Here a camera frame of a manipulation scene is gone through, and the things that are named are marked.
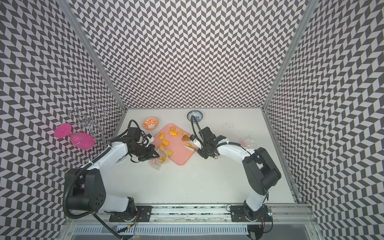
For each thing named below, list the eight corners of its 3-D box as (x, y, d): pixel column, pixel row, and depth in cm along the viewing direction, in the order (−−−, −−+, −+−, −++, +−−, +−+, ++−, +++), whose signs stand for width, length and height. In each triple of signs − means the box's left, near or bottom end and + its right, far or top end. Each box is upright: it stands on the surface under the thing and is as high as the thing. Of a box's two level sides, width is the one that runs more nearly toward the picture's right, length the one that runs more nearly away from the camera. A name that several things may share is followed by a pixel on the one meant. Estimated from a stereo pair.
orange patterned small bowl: (143, 130, 107) (141, 126, 103) (146, 120, 112) (144, 116, 109) (157, 130, 107) (155, 126, 103) (159, 120, 112) (158, 116, 109)
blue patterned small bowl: (187, 122, 113) (187, 117, 108) (188, 114, 117) (187, 109, 113) (203, 122, 113) (203, 117, 108) (202, 114, 117) (203, 109, 113)
